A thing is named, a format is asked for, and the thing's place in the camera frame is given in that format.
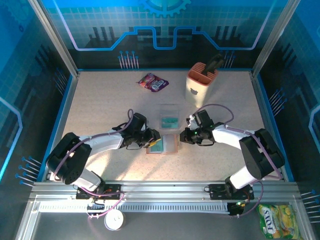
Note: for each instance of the tan leather card holder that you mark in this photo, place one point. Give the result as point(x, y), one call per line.
point(171, 145)

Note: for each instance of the teal credit card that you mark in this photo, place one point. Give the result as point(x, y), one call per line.
point(170, 122)

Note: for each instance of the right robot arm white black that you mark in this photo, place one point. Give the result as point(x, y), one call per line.
point(227, 137)

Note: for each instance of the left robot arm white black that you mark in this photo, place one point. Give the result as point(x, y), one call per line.
point(105, 143)

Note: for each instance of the clear plastic tray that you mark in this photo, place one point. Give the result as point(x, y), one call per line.
point(170, 110)

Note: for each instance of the cream knife block orange top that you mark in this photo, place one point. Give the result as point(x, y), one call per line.
point(197, 92)

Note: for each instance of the purple candy bag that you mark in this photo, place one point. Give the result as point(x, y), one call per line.
point(153, 83)

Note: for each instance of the black control box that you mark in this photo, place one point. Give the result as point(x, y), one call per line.
point(235, 211)

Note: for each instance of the white round cap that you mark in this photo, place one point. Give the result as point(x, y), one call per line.
point(113, 220)

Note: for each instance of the green yellow candy bag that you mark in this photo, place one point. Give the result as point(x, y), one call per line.
point(277, 220)

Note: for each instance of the aluminium front rail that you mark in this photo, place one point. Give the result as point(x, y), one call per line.
point(162, 191)

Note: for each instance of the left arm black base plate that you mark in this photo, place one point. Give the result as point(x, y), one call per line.
point(112, 190)

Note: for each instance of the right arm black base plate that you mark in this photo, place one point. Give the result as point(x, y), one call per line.
point(217, 192)

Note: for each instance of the aluminium side rail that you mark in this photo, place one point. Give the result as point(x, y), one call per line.
point(65, 112)
point(265, 112)

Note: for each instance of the aluminium frame post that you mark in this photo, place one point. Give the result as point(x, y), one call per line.
point(273, 37)
point(57, 40)

